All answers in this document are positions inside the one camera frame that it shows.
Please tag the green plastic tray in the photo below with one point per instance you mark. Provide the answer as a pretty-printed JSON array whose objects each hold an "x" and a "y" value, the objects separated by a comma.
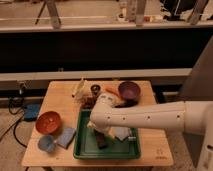
[{"x": 86, "y": 146}]

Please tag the blue plastic cup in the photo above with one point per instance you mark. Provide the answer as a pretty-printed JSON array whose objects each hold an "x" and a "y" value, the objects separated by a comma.
[{"x": 46, "y": 143}]

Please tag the dark brown eraser block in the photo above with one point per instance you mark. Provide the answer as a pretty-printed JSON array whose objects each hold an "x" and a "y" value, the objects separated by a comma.
[{"x": 100, "y": 138}]

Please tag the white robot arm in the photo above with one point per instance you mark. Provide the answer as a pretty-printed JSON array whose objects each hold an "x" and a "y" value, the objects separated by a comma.
[{"x": 195, "y": 117}]

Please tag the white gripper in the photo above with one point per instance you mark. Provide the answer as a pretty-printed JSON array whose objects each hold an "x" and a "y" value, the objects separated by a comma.
[{"x": 107, "y": 131}]

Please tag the yellow banana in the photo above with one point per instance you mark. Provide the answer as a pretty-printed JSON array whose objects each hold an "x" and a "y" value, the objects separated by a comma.
[{"x": 78, "y": 89}]

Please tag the purple bowl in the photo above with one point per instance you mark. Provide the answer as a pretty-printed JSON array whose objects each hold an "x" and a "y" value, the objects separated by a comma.
[{"x": 129, "y": 90}]

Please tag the grey folded cloth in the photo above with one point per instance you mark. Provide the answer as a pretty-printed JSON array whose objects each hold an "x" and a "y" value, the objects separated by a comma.
[{"x": 122, "y": 133}]

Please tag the blue sponge cloth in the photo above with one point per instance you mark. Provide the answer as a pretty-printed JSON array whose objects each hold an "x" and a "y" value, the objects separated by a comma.
[{"x": 66, "y": 137}]

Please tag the orange carrot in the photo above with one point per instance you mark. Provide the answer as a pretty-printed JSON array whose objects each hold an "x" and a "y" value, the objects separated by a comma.
[{"x": 113, "y": 91}]

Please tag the wooden table top board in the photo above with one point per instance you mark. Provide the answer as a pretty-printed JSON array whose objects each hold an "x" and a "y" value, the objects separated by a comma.
[{"x": 155, "y": 150}]

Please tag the orange red bowl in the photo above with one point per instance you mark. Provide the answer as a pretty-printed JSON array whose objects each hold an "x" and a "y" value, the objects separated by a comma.
[{"x": 48, "y": 122}]

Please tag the small silver green tool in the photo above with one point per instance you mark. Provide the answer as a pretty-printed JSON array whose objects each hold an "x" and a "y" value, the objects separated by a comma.
[{"x": 131, "y": 138}]

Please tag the blue power box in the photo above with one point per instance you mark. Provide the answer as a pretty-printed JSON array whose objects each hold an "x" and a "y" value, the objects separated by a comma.
[{"x": 31, "y": 112}]

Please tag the small dark metal cup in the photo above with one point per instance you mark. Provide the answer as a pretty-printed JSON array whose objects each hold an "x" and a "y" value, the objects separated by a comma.
[{"x": 95, "y": 89}]

